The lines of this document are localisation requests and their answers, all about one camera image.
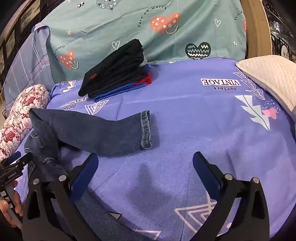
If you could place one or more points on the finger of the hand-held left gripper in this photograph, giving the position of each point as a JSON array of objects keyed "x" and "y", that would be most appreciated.
[{"x": 22, "y": 160}]

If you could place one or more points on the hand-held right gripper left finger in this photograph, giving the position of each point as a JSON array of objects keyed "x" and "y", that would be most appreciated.
[{"x": 84, "y": 172}]

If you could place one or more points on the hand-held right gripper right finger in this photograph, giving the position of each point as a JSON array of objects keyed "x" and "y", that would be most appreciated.
[{"x": 206, "y": 172}]

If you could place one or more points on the dark blue denim pants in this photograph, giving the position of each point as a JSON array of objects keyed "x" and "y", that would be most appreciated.
[{"x": 104, "y": 134}]

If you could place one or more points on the blue folded pants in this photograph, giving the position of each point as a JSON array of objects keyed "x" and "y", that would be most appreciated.
[{"x": 120, "y": 89}]

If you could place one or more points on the person's left hand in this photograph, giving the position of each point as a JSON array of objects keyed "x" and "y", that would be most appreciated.
[{"x": 18, "y": 199}]

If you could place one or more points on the floral red white pillow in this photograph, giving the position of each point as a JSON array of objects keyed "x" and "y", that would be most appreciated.
[{"x": 20, "y": 111}]

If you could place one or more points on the red folded garment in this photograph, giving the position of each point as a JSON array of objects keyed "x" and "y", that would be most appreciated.
[{"x": 144, "y": 80}]

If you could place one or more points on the white quilted pillow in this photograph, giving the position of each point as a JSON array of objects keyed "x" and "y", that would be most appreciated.
[{"x": 270, "y": 74}]

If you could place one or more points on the green heart-print quilt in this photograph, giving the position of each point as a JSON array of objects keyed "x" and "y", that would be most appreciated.
[{"x": 138, "y": 30}]

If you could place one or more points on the wooden headboard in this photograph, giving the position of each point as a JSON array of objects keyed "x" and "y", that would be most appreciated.
[{"x": 257, "y": 27}]

